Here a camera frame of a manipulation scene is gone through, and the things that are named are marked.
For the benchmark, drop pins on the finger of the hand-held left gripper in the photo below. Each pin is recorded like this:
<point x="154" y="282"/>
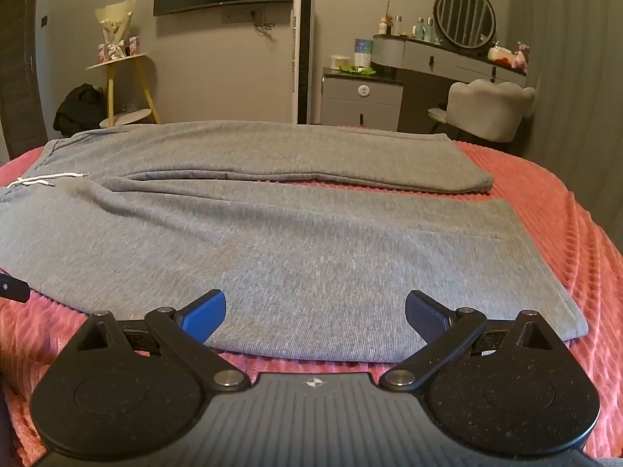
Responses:
<point x="13" y="289"/>

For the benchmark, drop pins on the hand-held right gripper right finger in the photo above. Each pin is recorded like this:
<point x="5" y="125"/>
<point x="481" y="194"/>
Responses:
<point x="428" y="317"/>

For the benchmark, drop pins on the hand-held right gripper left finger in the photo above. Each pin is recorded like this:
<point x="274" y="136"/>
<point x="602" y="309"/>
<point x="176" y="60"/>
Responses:
<point x="207" y="314"/>

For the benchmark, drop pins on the grey pants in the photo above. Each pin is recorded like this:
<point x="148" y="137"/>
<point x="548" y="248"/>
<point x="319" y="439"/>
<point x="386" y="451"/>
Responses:
<point x="292" y="253"/>

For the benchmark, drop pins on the pink ribbed blanket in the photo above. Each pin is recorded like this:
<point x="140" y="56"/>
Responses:
<point x="559" y="233"/>

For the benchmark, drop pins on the black bag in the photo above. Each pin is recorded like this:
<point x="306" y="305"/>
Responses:
<point x="80" y="109"/>

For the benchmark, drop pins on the white shell-back chair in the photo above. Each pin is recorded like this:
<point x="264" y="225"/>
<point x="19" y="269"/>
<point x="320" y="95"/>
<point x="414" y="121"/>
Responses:
<point x="491" y="109"/>

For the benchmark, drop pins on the dark wooden door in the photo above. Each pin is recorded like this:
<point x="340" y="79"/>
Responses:
<point x="19" y="68"/>

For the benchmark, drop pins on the yellow-legged side table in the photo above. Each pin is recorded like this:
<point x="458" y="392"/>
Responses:
<point x="111" y="87"/>

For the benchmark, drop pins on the grey drawer cabinet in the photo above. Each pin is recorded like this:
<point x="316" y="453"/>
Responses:
<point x="360" y="102"/>

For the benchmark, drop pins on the pink gift box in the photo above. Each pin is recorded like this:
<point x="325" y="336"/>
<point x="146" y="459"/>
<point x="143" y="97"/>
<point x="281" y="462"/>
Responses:
<point x="134" y="46"/>
<point x="103" y="52"/>

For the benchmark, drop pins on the green packet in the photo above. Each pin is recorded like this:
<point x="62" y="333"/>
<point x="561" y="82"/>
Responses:
<point x="357" y="71"/>

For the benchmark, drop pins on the grey vanity desk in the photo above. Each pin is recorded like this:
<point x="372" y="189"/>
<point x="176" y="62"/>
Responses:
<point x="423" y="58"/>

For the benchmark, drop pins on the blue and white container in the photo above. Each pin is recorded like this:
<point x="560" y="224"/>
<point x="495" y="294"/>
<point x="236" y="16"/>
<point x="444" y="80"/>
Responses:
<point x="363" y="53"/>

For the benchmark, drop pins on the white and black tower fan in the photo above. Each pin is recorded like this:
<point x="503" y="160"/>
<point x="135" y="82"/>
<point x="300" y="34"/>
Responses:
<point x="302" y="58"/>

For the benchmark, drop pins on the pink plush toy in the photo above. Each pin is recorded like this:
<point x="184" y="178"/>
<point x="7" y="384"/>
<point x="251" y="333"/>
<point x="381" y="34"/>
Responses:
<point x="521" y="56"/>

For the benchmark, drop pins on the cream flower bouquet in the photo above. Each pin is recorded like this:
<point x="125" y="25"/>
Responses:
<point x="116" y="24"/>

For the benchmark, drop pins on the grey curtain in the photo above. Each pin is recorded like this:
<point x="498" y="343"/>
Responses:
<point x="569" y="68"/>

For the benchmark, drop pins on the blue cosmetic bottle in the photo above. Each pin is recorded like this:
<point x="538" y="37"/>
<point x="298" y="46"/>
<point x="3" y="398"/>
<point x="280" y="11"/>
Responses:
<point x="419" y="29"/>
<point x="430" y="30"/>

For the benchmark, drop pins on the reed diffuser bottle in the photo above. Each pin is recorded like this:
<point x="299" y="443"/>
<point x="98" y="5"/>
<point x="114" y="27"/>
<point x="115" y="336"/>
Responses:
<point x="383" y="28"/>

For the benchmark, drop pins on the white cosmetic bottle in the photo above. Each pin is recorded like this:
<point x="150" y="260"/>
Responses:
<point x="399" y="26"/>

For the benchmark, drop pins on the round black-framed mirror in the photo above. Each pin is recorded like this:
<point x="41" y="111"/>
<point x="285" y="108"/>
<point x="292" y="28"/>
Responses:
<point x="465" y="17"/>

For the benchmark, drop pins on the wall socket strip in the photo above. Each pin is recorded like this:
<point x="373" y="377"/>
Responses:
<point x="241" y="15"/>

